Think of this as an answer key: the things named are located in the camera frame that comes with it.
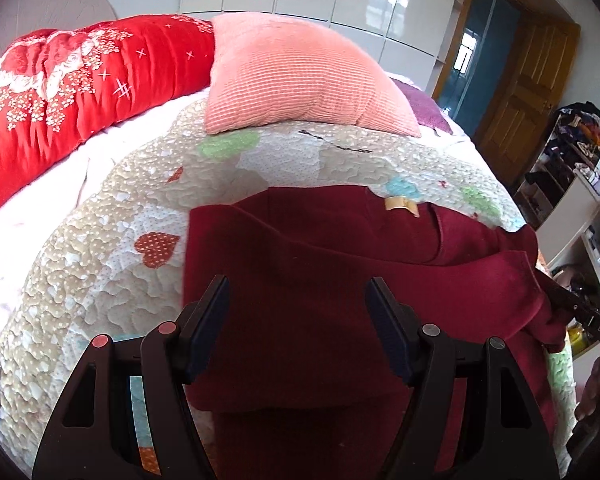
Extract dark red knit garment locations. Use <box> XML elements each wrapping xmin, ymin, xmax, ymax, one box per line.
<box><xmin>183</xmin><ymin>185</ymin><xmax>566</xmax><ymax>479</ymax></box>

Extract cluttered white shelf unit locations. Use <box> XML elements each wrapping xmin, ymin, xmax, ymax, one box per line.
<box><xmin>511</xmin><ymin>101</ymin><xmax>600</xmax><ymax>361</ymax></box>

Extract patchwork heart quilt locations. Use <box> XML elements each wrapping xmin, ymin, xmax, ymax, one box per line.
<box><xmin>0</xmin><ymin>86</ymin><xmax>579</xmax><ymax>480</ymax></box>

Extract white bed sheet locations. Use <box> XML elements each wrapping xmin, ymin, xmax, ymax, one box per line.
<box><xmin>0</xmin><ymin>90</ymin><xmax>208</xmax><ymax>333</ymax></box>

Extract wooden door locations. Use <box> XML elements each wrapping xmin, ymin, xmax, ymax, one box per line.
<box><xmin>474</xmin><ymin>12</ymin><xmax>581</xmax><ymax>190</ymax></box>

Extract purple cloth on bed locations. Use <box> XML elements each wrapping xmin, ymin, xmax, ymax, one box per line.
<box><xmin>392</xmin><ymin>78</ymin><xmax>453</xmax><ymax>134</ymax></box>

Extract red floral duvet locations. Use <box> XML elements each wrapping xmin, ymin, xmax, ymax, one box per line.
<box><xmin>0</xmin><ymin>14</ymin><xmax>214</xmax><ymax>208</ymax></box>

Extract pink ribbed pillow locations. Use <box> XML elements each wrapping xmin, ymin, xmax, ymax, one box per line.
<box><xmin>204</xmin><ymin>12</ymin><xmax>419</xmax><ymax>136</ymax></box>

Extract round white headboard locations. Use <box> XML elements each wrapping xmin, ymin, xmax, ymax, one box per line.
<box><xmin>0</xmin><ymin>0</ymin><xmax>117</xmax><ymax>57</ymax></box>

